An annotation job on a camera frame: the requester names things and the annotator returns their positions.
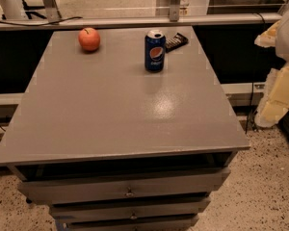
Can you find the grey metal railing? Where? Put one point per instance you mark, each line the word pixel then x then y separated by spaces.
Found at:
pixel 75 23

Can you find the blue pepsi can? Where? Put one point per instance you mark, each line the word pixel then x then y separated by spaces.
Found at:
pixel 154 47

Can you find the white pipe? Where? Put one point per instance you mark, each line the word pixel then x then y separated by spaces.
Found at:
pixel 13 9

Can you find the grey drawer cabinet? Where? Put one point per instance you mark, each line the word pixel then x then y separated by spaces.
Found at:
pixel 102 114

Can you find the top grey drawer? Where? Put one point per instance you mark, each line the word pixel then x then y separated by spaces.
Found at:
pixel 124 186

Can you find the bottom grey drawer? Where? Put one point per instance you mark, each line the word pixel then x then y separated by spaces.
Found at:
pixel 181 222

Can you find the middle grey drawer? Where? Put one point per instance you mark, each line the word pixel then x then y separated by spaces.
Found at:
pixel 135 209

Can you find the red apple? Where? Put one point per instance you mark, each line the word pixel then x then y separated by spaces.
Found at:
pixel 89 39

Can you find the grey drawer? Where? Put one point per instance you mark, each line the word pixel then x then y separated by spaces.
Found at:
pixel 124 186
pixel 181 222
pixel 135 209

